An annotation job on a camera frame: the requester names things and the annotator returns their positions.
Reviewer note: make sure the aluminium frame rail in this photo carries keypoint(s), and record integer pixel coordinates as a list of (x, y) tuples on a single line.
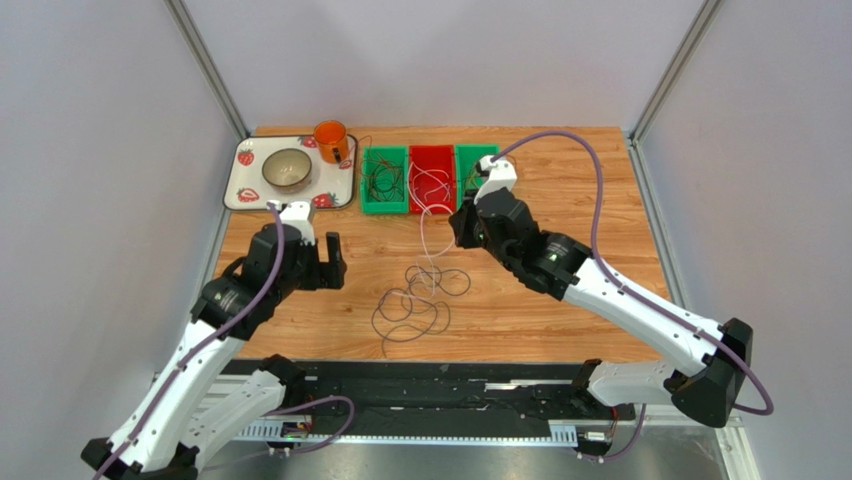
[(293, 431)]

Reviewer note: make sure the green bin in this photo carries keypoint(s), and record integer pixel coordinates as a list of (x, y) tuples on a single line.
[(384, 170), (466, 158)]

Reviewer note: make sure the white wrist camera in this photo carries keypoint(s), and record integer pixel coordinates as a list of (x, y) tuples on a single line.
[(298, 214), (497, 173)]

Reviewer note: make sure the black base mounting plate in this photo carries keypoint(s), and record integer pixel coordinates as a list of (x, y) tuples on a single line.
[(446, 399)]

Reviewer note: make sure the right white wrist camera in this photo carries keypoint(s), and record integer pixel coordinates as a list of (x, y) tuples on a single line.
[(497, 173)]

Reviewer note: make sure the red bin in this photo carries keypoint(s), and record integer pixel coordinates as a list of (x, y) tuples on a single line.
[(431, 178)]

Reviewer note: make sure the left green bin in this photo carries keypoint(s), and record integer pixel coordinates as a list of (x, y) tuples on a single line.
[(384, 170)]

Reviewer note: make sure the right green bin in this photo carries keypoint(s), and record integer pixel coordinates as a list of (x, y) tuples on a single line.
[(466, 158)]

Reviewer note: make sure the beige ceramic bowl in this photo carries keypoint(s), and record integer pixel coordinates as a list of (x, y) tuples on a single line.
[(288, 170)]

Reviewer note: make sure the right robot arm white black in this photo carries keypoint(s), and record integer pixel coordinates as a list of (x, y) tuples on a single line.
[(702, 369)]

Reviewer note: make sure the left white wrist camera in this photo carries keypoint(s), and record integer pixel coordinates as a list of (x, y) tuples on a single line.
[(298, 214)]

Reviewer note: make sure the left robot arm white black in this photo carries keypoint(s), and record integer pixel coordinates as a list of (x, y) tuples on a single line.
[(200, 359)]

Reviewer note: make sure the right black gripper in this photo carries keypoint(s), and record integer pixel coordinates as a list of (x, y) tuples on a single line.
[(467, 222)]

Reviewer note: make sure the orange mug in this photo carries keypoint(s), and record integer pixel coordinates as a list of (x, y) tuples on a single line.
[(331, 137)]

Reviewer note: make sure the strawberry pattern tray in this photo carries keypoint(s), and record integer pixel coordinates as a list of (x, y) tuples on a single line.
[(332, 185)]

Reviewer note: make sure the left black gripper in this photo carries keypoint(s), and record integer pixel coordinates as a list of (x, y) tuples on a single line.
[(329, 274)]

